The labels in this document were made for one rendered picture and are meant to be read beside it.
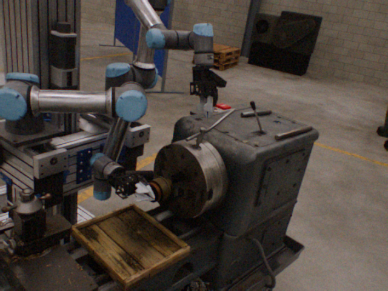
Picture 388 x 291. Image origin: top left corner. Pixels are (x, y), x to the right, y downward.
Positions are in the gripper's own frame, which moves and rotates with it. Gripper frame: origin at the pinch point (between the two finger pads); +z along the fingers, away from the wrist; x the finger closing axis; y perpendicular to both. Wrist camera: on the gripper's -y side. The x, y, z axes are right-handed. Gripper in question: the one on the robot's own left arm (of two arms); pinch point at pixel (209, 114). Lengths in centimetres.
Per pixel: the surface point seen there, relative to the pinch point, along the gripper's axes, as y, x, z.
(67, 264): 67, 0, 37
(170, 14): -315, -360, -94
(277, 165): -23.1, 18.5, 24.2
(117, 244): 44, -9, 44
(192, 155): 16.4, 5.5, 12.9
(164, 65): -315, -381, -15
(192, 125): -1.9, -11.9, 5.7
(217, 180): 10.1, 12.5, 23.1
